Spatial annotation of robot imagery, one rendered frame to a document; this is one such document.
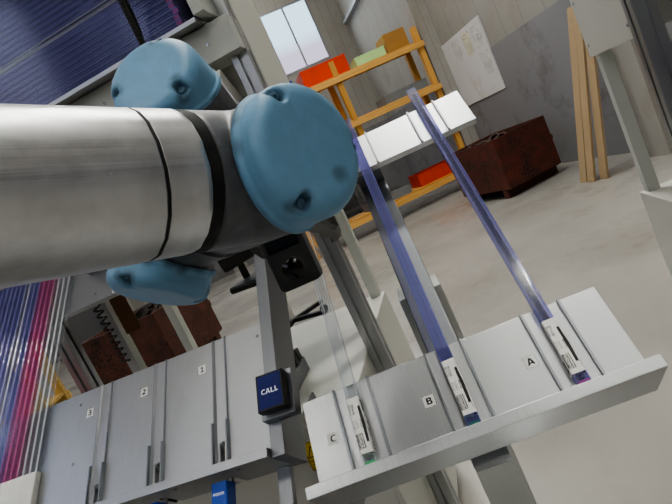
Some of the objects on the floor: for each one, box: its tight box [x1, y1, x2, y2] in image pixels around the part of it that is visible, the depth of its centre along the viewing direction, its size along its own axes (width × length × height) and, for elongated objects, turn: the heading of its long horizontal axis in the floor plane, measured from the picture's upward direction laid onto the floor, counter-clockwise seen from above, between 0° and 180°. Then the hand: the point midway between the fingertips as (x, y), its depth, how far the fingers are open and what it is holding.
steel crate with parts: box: [454, 115, 561, 200], centre depth 580 cm, size 86×103×65 cm
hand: (310, 250), depth 69 cm, fingers open, 7 cm apart
